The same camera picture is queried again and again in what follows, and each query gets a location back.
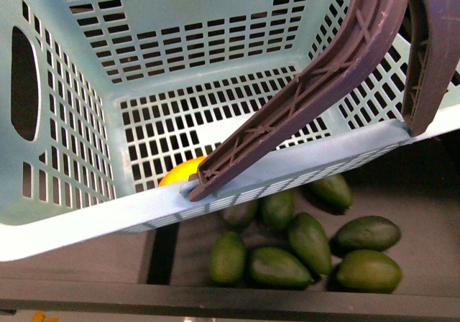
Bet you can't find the light blue plastic basket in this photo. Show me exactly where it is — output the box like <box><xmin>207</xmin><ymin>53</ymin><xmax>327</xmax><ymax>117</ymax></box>
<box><xmin>0</xmin><ymin>0</ymin><xmax>460</xmax><ymax>262</ymax></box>

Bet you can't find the brown basket handle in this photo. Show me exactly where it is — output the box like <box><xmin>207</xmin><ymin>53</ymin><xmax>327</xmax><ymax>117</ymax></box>
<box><xmin>401</xmin><ymin>0</ymin><xmax>459</xmax><ymax>136</ymax></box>
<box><xmin>188</xmin><ymin>0</ymin><xmax>408</xmax><ymax>201</ymax></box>

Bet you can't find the green avocado eight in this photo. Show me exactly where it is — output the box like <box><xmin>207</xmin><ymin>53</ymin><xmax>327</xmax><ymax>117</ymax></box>
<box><xmin>219</xmin><ymin>200</ymin><xmax>259</xmax><ymax>229</ymax></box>

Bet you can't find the green avocado six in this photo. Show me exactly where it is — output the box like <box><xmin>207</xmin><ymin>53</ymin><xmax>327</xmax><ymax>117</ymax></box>
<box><xmin>259</xmin><ymin>190</ymin><xmax>295</xmax><ymax>231</ymax></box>

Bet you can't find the green avocado one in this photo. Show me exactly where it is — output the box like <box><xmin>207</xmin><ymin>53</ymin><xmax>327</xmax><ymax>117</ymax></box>
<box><xmin>209</xmin><ymin>231</ymin><xmax>247</xmax><ymax>285</ymax></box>

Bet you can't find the green avocado seven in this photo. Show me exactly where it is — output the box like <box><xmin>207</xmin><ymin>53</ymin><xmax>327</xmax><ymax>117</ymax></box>
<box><xmin>307</xmin><ymin>174</ymin><xmax>354</xmax><ymax>211</ymax></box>

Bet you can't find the green avocado three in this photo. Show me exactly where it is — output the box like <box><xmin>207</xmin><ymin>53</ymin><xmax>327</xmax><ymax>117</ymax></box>
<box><xmin>287</xmin><ymin>212</ymin><xmax>333</xmax><ymax>276</ymax></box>

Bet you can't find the green avocado two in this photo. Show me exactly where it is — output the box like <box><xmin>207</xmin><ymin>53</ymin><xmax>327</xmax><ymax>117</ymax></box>
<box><xmin>247</xmin><ymin>247</ymin><xmax>314</xmax><ymax>290</ymax></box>

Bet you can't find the black avocado tray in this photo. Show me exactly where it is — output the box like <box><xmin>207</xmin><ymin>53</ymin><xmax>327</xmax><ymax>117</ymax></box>
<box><xmin>1</xmin><ymin>131</ymin><xmax>459</xmax><ymax>321</ymax></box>

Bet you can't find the green avocado five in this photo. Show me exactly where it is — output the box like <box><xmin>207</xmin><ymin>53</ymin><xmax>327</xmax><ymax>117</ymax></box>
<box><xmin>331</xmin><ymin>216</ymin><xmax>402</xmax><ymax>254</ymax></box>

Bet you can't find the green avocado four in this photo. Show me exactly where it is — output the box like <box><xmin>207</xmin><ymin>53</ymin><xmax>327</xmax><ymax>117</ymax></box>
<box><xmin>335</xmin><ymin>249</ymin><xmax>403</xmax><ymax>293</ymax></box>

